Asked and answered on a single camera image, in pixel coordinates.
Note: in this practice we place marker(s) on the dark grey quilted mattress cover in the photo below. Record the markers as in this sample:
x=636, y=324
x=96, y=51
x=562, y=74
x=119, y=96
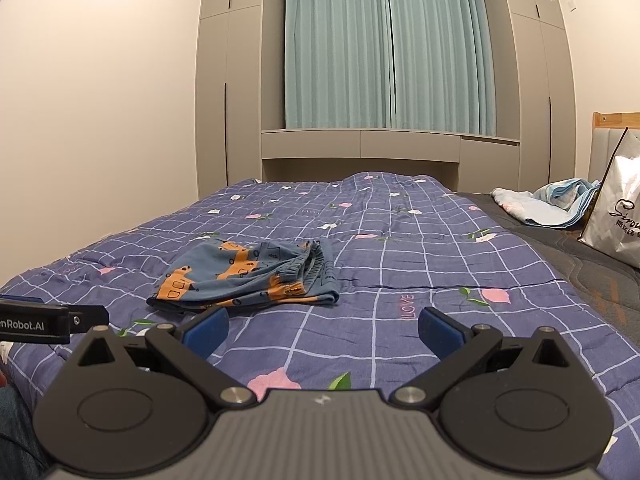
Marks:
x=575, y=272

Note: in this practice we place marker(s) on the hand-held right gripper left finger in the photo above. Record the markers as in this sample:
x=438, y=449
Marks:
x=205, y=334

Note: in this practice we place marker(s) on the white shopping bag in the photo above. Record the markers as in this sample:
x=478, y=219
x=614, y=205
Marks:
x=615, y=205

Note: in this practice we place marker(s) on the person's leg in jeans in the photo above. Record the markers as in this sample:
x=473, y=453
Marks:
x=15, y=435

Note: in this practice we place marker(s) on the purple checked floral blanket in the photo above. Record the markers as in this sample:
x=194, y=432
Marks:
x=400, y=260

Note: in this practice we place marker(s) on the light blue white cloth heap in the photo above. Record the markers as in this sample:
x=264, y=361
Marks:
x=555, y=200

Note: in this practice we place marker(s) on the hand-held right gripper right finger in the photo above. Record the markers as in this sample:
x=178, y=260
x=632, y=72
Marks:
x=440, y=332

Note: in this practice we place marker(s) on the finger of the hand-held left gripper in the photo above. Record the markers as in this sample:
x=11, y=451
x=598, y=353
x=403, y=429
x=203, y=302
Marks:
x=90, y=317

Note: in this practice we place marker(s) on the beige tall wardrobe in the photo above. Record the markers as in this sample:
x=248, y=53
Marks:
x=235, y=85
x=535, y=85

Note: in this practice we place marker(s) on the wooden headboard with grey pad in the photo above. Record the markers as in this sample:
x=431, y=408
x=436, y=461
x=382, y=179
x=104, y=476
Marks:
x=600, y=150

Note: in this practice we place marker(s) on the blue orange printed pants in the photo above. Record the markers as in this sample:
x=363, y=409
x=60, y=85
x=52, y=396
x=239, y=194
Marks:
x=220, y=282

